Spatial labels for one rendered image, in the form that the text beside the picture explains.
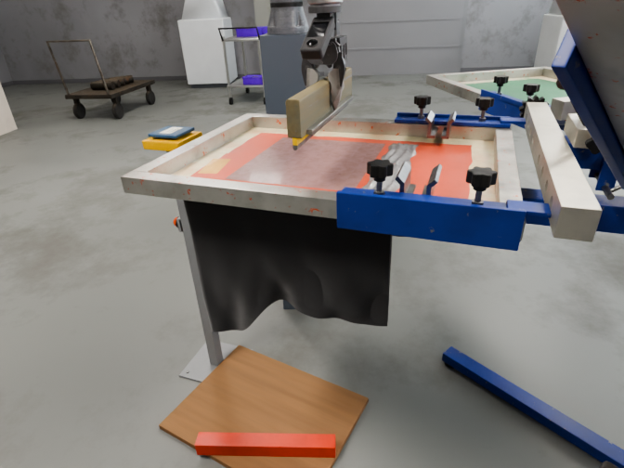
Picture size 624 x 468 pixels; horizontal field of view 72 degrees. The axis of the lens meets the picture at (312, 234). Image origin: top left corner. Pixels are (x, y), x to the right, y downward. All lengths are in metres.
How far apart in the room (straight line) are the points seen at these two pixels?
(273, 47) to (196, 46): 6.57
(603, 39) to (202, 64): 8.00
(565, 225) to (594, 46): 0.41
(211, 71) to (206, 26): 0.71
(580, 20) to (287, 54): 1.41
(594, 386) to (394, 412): 0.76
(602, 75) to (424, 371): 1.58
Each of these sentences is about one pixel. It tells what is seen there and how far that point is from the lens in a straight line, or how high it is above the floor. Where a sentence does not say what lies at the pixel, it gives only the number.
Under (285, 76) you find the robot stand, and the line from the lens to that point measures 1.66.
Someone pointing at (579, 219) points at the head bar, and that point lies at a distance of 0.70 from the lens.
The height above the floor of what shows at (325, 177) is 0.96.
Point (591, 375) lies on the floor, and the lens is 2.04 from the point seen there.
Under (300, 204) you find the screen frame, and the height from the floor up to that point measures 0.97.
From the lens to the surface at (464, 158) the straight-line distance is 1.11.
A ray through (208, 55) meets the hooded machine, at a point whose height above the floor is 0.54.
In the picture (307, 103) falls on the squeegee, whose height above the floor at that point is 1.12.
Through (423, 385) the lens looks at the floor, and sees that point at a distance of 1.79.
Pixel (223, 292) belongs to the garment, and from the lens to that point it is 1.12.
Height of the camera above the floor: 1.30
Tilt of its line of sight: 29 degrees down
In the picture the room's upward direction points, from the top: 3 degrees counter-clockwise
